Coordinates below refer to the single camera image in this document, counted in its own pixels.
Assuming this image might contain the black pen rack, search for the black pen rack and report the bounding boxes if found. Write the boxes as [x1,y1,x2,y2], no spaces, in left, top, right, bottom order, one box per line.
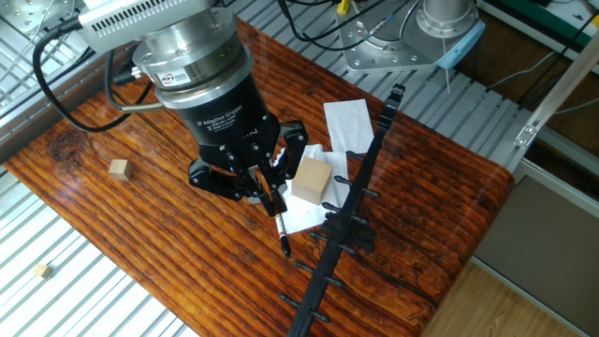
[278,82,407,337]

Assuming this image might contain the large wooden cube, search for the large wooden cube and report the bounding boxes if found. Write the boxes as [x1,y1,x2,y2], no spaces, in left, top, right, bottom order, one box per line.
[292,155,334,206]

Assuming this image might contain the aluminium frame rail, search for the aluminium frame rail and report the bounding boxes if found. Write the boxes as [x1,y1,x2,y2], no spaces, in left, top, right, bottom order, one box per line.
[512,125,599,219]

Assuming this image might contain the silver force sensor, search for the silver force sensor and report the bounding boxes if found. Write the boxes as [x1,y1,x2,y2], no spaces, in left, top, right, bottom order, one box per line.
[132,7,256,111]

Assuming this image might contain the grey metal table rail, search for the grey metal table rail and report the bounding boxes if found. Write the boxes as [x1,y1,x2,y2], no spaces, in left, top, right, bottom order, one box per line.
[0,53,111,165]

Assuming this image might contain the black pen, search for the black pen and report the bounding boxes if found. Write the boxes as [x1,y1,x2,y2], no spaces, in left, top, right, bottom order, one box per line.
[273,211,293,260]

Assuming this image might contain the crumpled white tissue pile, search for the crumpled white tissue pile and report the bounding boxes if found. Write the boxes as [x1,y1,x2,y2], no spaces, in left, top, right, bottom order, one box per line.
[273,143,351,235]

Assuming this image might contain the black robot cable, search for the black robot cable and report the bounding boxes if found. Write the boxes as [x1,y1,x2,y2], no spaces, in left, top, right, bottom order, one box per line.
[278,0,422,52]

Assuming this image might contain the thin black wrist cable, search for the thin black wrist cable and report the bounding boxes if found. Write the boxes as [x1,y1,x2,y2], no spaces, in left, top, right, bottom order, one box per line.
[103,44,166,114]

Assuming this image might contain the spare silver mounting plate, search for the spare silver mounting plate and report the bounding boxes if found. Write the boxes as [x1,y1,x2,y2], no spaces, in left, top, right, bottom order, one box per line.
[0,0,76,37]

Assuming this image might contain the green topped white desk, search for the green topped white desk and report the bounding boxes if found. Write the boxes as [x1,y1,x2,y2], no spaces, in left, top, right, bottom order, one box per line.
[475,0,599,74]

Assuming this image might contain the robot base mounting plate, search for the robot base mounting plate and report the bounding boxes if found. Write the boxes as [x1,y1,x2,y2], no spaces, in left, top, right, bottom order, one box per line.
[336,0,441,74]

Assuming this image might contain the flat white paper sheet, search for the flat white paper sheet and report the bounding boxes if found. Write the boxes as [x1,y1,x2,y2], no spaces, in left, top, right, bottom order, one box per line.
[323,98,375,154]

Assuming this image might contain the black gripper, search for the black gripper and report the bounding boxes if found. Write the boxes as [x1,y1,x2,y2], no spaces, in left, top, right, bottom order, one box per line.
[176,74,311,219]

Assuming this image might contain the thick black wrist cable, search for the thick black wrist cable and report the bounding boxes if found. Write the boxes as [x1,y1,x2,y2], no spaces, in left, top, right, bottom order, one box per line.
[32,18,158,135]

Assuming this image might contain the black cable metal connector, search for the black cable metal connector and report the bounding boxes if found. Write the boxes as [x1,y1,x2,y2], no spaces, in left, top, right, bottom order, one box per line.
[359,0,422,43]

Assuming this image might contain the aluminium frame post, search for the aluminium frame post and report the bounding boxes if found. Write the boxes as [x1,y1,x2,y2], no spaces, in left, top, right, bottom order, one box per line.
[513,32,599,151]

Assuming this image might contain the grey cable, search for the grey cable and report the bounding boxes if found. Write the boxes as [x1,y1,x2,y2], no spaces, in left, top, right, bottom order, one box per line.
[486,50,562,91]

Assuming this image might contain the small wooden cube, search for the small wooden cube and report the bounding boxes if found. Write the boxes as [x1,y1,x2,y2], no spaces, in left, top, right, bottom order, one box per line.
[108,158,133,183]

